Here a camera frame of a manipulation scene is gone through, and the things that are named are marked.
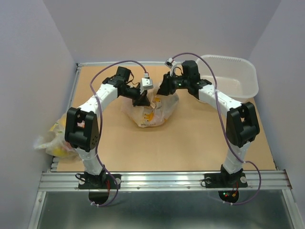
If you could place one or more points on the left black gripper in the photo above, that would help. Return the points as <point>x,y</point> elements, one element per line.
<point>142,101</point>

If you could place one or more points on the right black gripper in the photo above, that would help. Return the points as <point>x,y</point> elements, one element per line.
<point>166,88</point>

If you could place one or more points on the translucent banana-print plastic bag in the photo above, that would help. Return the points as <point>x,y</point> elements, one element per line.
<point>160,109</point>

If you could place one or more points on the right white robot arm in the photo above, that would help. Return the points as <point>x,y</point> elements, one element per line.
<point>240,127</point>

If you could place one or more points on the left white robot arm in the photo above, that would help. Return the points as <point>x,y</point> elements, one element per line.
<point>84,124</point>

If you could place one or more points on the filled plastic bag at left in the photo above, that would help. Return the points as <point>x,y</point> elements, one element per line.
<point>53,142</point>

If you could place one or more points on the white plastic bin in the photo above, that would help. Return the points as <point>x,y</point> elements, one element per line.
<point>236,77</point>

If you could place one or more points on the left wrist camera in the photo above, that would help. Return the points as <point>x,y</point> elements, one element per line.
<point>145,84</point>

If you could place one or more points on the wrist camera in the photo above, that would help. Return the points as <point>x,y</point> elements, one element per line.
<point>145,84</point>
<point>172,64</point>

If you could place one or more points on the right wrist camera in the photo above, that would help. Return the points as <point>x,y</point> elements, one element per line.
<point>172,64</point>

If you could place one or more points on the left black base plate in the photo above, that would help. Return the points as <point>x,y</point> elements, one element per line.
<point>103,189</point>

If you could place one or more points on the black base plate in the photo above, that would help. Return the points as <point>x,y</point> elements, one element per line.
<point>228,185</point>
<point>103,189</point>

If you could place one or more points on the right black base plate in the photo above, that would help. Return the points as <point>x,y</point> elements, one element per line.
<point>228,185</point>

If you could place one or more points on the aluminium rail frame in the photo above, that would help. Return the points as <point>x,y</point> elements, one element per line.
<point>161,171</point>

